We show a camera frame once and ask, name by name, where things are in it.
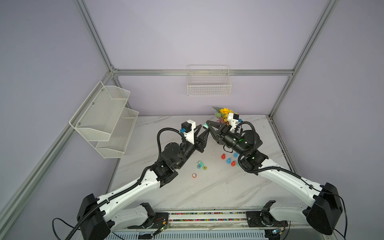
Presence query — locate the white two-tier mesh shelf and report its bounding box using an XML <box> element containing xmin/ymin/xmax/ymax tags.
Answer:
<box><xmin>69</xmin><ymin>82</ymin><xmax>139</xmax><ymax>159</ymax></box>

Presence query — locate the aluminium front rail frame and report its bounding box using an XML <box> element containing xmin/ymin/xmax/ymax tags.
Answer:
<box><xmin>78</xmin><ymin>207</ymin><xmax>338</xmax><ymax>240</ymax></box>

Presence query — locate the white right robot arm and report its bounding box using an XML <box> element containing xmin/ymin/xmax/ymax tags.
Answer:
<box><xmin>205</xmin><ymin>121</ymin><xmax>345</xmax><ymax>236</ymax></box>

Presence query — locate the yellow artificial flower bouquet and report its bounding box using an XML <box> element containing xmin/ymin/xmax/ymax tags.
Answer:
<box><xmin>213</xmin><ymin>107</ymin><xmax>233</xmax><ymax>124</ymax></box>

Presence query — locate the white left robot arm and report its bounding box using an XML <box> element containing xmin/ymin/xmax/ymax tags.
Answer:
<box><xmin>66</xmin><ymin>122</ymin><xmax>210</xmax><ymax>240</ymax></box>

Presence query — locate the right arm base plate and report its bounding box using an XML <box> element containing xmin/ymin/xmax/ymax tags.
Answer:
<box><xmin>246</xmin><ymin>211</ymin><xmax>289</xmax><ymax>228</ymax></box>

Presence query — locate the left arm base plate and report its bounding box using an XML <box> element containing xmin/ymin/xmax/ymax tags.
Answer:
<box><xmin>127</xmin><ymin>213</ymin><xmax>169</xmax><ymax>229</ymax></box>

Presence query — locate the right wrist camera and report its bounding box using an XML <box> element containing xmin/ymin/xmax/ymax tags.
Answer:
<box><xmin>227</xmin><ymin>113</ymin><xmax>242</xmax><ymax>131</ymax></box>

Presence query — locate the white wire wall basket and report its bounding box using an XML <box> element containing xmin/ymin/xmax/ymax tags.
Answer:
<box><xmin>187</xmin><ymin>65</ymin><xmax>232</xmax><ymax>97</ymax></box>

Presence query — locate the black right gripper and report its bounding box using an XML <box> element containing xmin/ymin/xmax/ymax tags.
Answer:
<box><xmin>207</xmin><ymin>121</ymin><xmax>248</xmax><ymax>157</ymax></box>

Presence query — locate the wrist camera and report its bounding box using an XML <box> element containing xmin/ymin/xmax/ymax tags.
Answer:
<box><xmin>181</xmin><ymin>120</ymin><xmax>196</xmax><ymax>145</ymax></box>
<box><xmin>227</xmin><ymin>113</ymin><xmax>242</xmax><ymax>131</ymax></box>

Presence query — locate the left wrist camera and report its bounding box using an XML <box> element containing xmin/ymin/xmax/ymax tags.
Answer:
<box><xmin>181</xmin><ymin>120</ymin><xmax>196</xmax><ymax>145</ymax></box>

